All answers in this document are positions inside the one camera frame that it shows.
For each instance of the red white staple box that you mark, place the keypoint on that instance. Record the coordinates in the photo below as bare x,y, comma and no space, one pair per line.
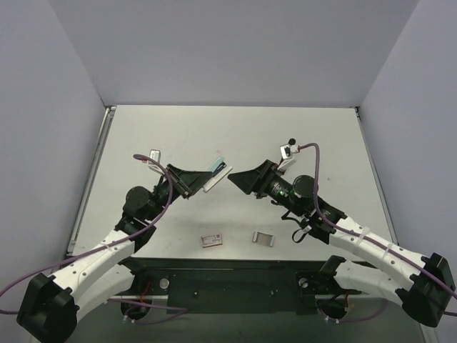
212,240

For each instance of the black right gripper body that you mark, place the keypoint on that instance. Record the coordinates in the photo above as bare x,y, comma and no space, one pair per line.
263,178

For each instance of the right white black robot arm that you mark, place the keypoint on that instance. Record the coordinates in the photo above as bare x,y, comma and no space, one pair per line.
421,285

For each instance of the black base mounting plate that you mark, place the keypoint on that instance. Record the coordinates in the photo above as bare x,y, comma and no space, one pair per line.
217,286

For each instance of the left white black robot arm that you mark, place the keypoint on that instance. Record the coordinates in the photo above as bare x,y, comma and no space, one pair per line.
53,305

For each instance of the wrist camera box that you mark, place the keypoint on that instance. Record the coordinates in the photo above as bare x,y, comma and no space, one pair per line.
155,155
287,156

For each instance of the light blue white stapler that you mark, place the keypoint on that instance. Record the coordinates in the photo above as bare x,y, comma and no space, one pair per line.
219,170

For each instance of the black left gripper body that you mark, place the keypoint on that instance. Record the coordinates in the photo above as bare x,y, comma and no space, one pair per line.
178,181

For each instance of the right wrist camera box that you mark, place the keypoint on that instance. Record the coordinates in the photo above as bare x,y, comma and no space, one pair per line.
287,156

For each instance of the open staple box tray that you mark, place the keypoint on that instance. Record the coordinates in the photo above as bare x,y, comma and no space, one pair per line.
266,240

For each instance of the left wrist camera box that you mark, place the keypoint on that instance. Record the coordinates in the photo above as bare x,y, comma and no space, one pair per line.
155,155

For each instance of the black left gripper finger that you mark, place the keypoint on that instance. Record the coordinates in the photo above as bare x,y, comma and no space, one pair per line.
176,172
192,181

